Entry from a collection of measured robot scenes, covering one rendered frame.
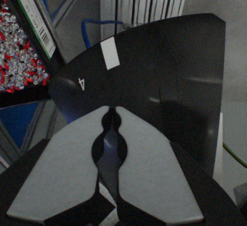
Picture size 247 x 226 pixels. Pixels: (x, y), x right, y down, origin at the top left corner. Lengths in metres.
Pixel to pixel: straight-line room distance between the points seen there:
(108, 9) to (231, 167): 1.19
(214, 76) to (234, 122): 1.45
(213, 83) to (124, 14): 0.96
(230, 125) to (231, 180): 0.45
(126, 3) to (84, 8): 0.26
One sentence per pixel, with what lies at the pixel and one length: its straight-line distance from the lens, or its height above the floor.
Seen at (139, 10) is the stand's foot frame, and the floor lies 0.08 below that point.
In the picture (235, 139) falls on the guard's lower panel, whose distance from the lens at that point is 1.51.
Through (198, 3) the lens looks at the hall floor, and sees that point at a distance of 1.25.
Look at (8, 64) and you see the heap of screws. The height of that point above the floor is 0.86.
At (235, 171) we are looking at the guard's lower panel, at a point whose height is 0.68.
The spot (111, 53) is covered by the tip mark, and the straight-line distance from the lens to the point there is 0.21.
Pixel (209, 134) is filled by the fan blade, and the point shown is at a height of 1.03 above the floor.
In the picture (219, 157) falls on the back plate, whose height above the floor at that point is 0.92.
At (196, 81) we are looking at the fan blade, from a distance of 0.17.
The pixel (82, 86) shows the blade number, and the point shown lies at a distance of 0.23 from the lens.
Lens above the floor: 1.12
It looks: 45 degrees down
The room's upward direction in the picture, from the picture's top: 178 degrees clockwise
